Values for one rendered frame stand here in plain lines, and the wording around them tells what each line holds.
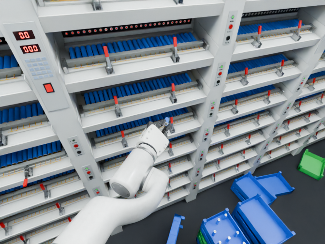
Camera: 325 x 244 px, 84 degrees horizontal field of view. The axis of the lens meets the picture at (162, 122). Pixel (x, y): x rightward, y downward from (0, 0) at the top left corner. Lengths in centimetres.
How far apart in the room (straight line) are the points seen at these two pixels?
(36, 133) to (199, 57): 73
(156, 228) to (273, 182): 125
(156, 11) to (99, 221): 62
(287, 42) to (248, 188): 130
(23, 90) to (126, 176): 43
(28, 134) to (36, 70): 29
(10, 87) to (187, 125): 79
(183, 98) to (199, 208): 120
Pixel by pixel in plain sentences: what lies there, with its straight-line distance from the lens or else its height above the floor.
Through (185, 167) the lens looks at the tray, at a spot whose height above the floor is 57.
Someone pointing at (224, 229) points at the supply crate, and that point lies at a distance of 148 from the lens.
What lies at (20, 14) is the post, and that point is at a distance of 65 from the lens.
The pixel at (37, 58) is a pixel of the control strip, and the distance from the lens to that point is 67.
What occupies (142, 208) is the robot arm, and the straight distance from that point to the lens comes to 49.
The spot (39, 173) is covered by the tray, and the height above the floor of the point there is 97.
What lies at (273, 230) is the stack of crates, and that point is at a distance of 160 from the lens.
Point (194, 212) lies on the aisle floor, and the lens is 183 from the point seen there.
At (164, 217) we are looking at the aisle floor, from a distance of 180.
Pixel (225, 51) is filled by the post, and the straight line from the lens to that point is 89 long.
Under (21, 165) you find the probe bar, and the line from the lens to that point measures 103.
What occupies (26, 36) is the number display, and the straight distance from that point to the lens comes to 66.
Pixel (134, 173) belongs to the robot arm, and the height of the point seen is 123.
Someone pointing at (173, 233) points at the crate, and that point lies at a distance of 155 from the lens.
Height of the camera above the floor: 167
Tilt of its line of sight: 41 degrees down
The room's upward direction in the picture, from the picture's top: straight up
